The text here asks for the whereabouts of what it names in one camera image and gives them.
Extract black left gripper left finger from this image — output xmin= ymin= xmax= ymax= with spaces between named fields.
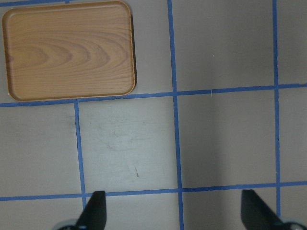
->
xmin=75 ymin=191 xmax=106 ymax=230

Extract wooden tray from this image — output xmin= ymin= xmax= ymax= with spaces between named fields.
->
xmin=2 ymin=0 xmax=136 ymax=102

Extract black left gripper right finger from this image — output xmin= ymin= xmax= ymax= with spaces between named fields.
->
xmin=240 ymin=189 xmax=288 ymax=230

